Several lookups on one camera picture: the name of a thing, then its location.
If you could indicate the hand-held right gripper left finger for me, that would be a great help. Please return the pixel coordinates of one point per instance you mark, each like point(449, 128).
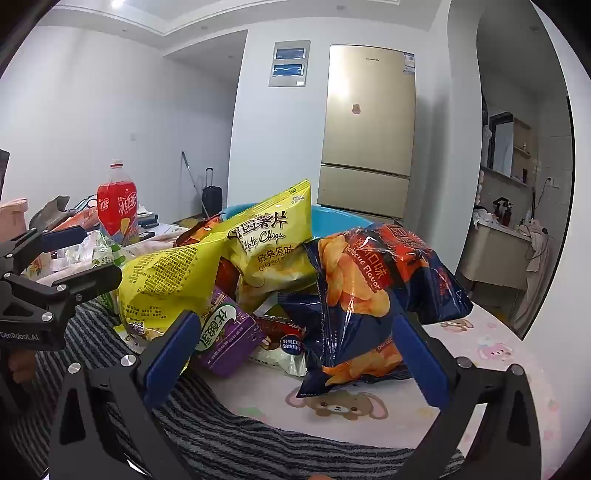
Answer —
point(171, 355)

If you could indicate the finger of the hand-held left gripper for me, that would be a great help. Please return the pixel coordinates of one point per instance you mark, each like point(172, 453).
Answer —
point(60, 236)
point(92, 279)

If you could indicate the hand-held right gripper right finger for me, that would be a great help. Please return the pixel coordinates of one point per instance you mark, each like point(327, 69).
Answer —
point(422, 364)

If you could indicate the purple snack box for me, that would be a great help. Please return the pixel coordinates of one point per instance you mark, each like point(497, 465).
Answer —
point(231, 341)

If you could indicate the yellow potato chips bag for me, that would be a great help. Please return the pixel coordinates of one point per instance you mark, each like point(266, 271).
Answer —
point(161, 286)
point(268, 249)

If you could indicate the dark blue chips bag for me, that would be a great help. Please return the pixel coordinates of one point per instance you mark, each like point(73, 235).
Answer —
point(351, 286)

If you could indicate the red chocolate pie packet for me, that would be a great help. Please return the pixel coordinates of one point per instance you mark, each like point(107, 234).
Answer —
point(277, 330)

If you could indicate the orange red snack bag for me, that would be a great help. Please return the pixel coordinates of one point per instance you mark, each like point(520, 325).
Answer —
point(203, 227)

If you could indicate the blue plastic basin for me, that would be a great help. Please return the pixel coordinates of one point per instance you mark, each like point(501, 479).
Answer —
point(332, 221)

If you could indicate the person's left hand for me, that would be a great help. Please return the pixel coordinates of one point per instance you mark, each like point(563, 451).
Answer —
point(23, 367)

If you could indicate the orange flat packet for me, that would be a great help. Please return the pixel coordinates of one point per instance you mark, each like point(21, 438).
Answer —
point(78, 221)

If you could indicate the clear plastic packets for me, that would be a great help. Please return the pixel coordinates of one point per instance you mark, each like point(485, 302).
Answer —
point(78, 258)

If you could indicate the grey crumpled object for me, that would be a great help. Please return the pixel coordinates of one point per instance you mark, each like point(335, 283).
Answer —
point(53, 210)

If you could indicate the green white packet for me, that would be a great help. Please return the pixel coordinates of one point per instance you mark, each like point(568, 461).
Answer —
point(108, 256)

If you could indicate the pink box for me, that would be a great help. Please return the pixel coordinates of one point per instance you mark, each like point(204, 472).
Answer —
point(14, 219)

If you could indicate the red soda bottle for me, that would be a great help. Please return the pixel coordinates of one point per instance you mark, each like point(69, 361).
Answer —
point(115, 203)

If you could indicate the grey striped blanket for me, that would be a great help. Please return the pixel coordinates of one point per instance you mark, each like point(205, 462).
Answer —
point(231, 429)

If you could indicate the white snack packet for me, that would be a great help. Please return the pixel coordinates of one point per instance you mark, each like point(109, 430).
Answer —
point(281, 364)

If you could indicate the beige vanity cabinet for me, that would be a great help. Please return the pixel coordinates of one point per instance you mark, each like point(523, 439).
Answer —
point(494, 254)

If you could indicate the grey mop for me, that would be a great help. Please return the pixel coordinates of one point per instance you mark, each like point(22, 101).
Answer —
point(191, 177)

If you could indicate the black suitcase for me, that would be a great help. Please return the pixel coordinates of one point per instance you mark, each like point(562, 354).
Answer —
point(212, 198)

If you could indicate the beige hanging towel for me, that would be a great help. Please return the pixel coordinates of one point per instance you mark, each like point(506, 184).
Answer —
point(535, 258)

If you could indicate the bathroom mirror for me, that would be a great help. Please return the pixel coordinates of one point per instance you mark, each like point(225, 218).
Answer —
point(502, 147)

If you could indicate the gold refrigerator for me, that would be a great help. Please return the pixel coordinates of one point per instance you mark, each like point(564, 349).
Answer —
point(364, 138)

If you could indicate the pink fridge magnet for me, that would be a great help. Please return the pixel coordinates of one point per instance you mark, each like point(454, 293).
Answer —
point(355, 109)

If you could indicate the grey wall electrical panel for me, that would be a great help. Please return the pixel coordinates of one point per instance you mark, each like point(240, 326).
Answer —
point(289, 69)

